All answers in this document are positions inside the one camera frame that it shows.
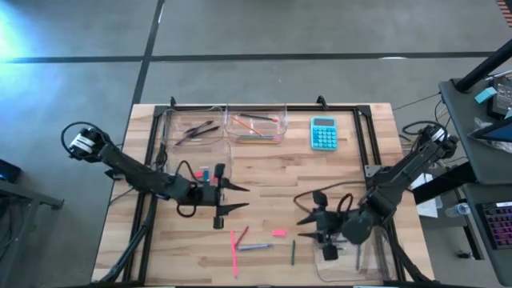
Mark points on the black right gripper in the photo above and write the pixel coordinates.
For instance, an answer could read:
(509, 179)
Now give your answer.
(331, 227)

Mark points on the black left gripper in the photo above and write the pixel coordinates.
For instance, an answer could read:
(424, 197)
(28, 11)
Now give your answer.
(206, 195)

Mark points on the small red eraser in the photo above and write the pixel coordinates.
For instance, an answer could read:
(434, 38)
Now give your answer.
(214, 181)

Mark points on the green crayon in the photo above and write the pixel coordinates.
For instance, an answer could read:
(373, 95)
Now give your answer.
(294, 252)

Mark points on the red crayon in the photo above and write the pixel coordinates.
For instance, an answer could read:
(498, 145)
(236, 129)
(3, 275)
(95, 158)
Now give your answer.
(241, 237)

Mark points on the blue marker pen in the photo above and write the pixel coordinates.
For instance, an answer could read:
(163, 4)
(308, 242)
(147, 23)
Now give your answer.
(358, 258)

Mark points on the grey translucent pen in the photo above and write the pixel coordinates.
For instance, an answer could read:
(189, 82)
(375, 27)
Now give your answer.
(256, 247)

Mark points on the blue pencil pink eraser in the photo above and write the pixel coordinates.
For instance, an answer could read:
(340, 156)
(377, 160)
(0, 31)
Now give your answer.
(260, 137)

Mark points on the black pen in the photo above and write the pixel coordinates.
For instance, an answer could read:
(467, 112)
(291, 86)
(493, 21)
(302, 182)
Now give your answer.
(206, 132)

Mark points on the dark purple pen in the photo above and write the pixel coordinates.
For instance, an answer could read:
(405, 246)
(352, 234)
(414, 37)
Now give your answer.
(185, 140)

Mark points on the orange pencil pink eraser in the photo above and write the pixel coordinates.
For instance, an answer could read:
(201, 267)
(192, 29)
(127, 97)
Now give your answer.
(246, 126)

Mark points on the dark grey pen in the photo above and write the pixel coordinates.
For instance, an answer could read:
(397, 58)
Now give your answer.
(200, 126)

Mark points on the dark green pencil pink eraser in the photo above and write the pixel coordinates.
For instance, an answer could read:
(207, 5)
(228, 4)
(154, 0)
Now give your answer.
(256, 117)

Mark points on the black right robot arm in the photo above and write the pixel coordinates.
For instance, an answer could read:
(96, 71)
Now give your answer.
(408, 168)

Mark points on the clear plastic bin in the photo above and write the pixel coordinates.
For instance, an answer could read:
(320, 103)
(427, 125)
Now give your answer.
(376, 268)
(216, 156)
(208, 116)
(276, 128)

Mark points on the turquoise calculator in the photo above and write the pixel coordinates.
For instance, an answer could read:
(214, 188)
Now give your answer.
(324, 136)

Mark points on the white paper sheet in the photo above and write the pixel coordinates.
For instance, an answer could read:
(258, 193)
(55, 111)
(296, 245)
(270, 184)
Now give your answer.
(431, 209)

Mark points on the black desk crossbar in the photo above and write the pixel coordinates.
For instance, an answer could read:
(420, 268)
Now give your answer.
(448, 182)

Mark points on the clear water bottle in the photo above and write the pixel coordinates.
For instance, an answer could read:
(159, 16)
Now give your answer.
(458, 209)

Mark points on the small black object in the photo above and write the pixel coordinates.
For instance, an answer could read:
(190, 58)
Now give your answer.
(464, 254)

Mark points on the grey side desk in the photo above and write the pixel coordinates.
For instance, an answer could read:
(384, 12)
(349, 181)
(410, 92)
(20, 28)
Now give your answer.
(490, 170)

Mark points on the backlit keyboard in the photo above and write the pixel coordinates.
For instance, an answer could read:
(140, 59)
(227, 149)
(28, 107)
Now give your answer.
(500, 224)

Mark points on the dark tablet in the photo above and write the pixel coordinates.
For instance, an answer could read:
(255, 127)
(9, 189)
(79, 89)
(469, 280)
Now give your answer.
(498, 133)

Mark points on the teal sticky note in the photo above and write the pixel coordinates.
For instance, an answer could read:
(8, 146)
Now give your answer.
(485, 95)

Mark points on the black power adapter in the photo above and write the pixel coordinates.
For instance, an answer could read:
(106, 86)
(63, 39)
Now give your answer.
(502, 100)

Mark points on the black box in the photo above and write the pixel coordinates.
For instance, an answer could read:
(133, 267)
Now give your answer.
(8, 172)

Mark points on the black pole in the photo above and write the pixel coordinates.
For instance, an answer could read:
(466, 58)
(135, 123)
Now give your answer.
(484, 66)

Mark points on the red striped object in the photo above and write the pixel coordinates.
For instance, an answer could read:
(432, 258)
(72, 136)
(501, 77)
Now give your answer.
(507, 10)

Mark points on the black aluminium table frame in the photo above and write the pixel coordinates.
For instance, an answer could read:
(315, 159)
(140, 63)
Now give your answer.
(300, 108)

